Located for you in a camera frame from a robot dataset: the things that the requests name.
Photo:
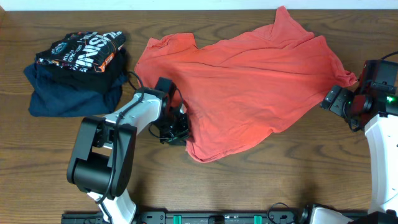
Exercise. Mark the folded black printed shirt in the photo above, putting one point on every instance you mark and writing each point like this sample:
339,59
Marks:
83,51

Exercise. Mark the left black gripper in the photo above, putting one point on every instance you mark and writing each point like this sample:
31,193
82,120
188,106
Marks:
175,131

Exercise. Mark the red orange t-shirt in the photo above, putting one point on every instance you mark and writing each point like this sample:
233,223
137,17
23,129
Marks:
239,91

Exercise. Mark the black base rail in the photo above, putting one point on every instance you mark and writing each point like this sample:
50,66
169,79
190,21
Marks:
185,218

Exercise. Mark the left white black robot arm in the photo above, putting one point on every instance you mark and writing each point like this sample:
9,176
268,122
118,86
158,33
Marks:
102,157

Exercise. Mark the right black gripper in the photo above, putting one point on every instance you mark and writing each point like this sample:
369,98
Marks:
337,106

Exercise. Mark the folded navy blue shirt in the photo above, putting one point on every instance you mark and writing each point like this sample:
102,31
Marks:
58,100

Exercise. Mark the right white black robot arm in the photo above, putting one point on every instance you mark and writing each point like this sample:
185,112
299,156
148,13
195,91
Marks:
372,109

